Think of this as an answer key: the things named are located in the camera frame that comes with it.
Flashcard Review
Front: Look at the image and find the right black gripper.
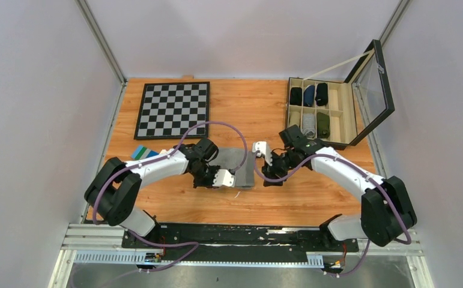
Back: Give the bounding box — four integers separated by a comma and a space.
261, 149, 297, 187

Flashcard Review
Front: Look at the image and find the grey underwear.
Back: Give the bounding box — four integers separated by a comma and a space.
210, 148, 255, 190
301, 113, 316, 139

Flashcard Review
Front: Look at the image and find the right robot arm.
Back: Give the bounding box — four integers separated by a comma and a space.
252, 125, 417, 251

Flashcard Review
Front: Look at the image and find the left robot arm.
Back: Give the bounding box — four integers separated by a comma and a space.
84, 138, 220, 248

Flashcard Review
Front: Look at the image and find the grey rolled underwear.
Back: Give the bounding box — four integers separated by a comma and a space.
301, 113, 316, 139

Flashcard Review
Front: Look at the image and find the beige rolled underwear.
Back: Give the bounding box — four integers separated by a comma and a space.
287, 111, 301, 128

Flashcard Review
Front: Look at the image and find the navy rolled underwear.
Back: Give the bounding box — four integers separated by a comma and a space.
303, 85, 315, 107

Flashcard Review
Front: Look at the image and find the black rolled underwear tall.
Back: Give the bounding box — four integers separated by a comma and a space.
315, 83, 328, 106

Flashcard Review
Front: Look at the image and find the blue white block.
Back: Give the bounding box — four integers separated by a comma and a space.
131, 145, 167, 161

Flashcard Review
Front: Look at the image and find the black white chessboard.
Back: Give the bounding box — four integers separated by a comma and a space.
134, 82, 211, 140

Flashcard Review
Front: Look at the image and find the black compartment storage box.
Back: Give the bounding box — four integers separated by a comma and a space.
285, 40, 395, 149

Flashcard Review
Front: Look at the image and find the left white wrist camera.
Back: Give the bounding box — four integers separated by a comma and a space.
212, 169, 236, 187

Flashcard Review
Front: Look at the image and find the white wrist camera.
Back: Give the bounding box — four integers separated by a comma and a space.
212, 169, 236, 187
252, 141, 273, 166

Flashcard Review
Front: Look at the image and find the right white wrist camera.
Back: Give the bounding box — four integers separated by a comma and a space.
252, 141, 273, 166

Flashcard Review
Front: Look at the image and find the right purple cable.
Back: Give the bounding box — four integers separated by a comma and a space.
253, 152, 413, 278

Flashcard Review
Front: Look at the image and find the right aluminium frame post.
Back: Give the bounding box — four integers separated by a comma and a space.
379, 0, 412, 44

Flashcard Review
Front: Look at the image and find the aluminium frame post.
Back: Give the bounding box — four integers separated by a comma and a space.
75, 0, 127, 86
379, 0, 412, 44

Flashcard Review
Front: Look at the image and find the left aluminium frame post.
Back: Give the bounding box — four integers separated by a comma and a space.
75, 0, 127, 86

